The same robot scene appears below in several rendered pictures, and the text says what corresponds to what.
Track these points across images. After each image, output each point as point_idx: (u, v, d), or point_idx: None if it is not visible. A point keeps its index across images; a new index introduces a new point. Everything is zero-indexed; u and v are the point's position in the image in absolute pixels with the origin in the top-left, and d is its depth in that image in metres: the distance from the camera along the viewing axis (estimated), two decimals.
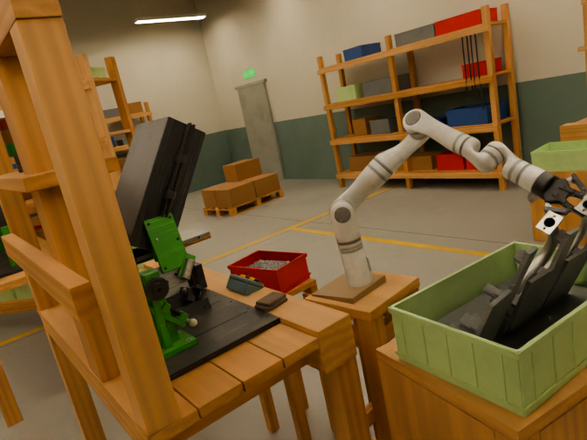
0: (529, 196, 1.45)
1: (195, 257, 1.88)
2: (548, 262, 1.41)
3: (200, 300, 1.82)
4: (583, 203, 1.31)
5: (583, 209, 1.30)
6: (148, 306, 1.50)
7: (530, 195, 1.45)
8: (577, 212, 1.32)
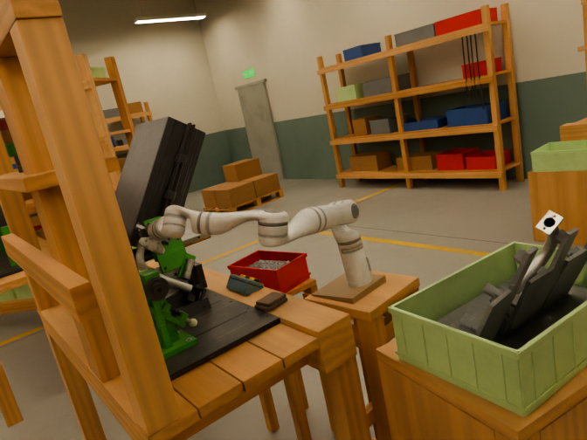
0: (163, 247, 1.64)
1: (195, 257, 1.88)
2: (175, 281, 1.78)
3: (200, 300, 1.82)
4: None
5: None
6: (148, 306, 1.50)
7: (162, 246, 1.64)
8: None
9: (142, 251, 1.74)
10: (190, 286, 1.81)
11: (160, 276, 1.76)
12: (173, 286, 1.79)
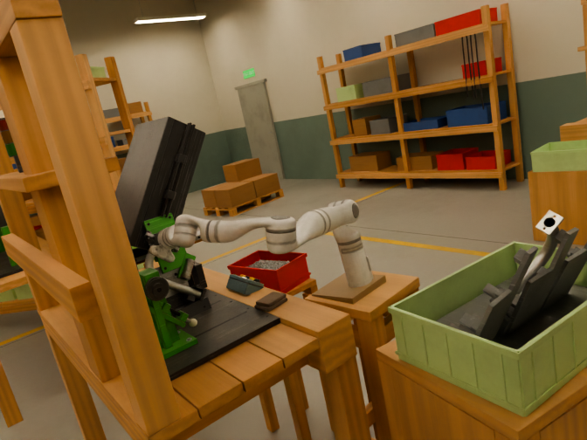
0: (173, 255, 1.65)
1: (195, 257, 1.88)
2: (184, 287, 1.80)
3: (200, 300, 1.82)
4: None
5: None
6: (148, 306, 1.50)
7: (172, 254, 1.65)
8: None
9: (152, 258, 1.76)
10: (200, 292, 1.83)
11: (169, 283, 1.78)
12: (183, 292, 1.80)
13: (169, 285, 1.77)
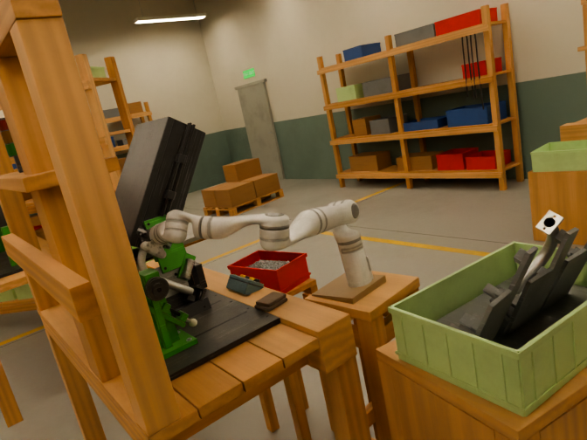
0: (164, 251, 1.64)
1: (195, 257, 1.88)
2: (176, 285, 1.79)
3: (200, 300, 1.82)
4: None
5: None
6: (148, 306, 1.50)
7: (164, 250, 1.64)
8: None
9: (144, 255, 1.75)
10: (192, 290, 1.82)
11: None
12: (175, 290, 1.79)
13: None
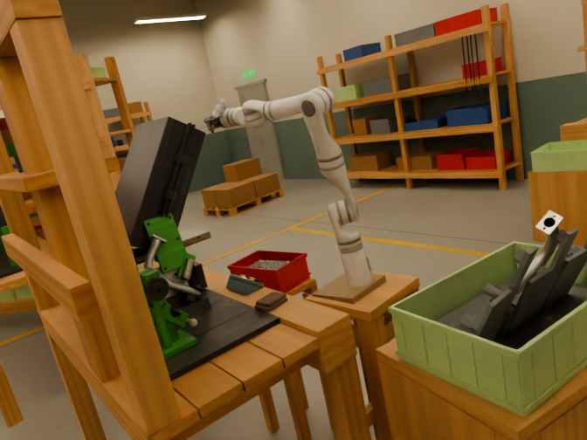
0: (217, 117, 1.91)
1: (195, 257, 1.88)
2: (184, 287, 1.80)
3: (200, 300, 1.82)
4: (157, 241, 1.78)
5: (162, 242, 1.80)
6: (148, 306, 1.50)
7: (217, 117, 1.91)
8: None
9: (152, 258, 1.76)
10: (200, 292, 1.83)
11: (169, 283, 1.78)
12: (183, 292, 1.80)
13: (169, 285, 1.77)
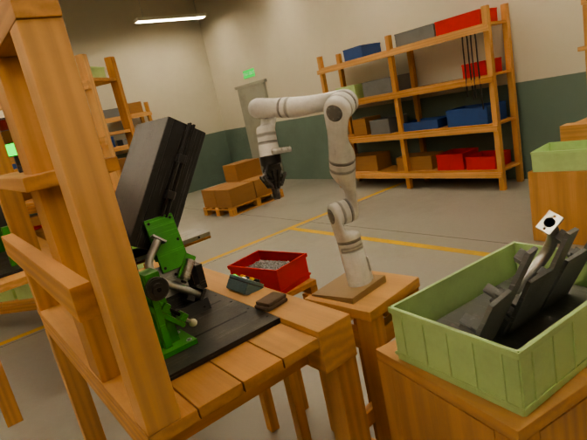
0: None
1: (195, 257, 1.88)
2: (184, 287, 1.80)
3: (200, 300, 1.82)
4: (157, 241, 1.78)
5: (162, 242, 1.80)
6: (148, 306, 1.50)
7: None
8: None
9: (152, 258, 1.76)
10: (200, 292, 1.83)
11: (169, 283, 1.78)
12: (183, 292, 1.80)
13: (169, 285, 1.77)
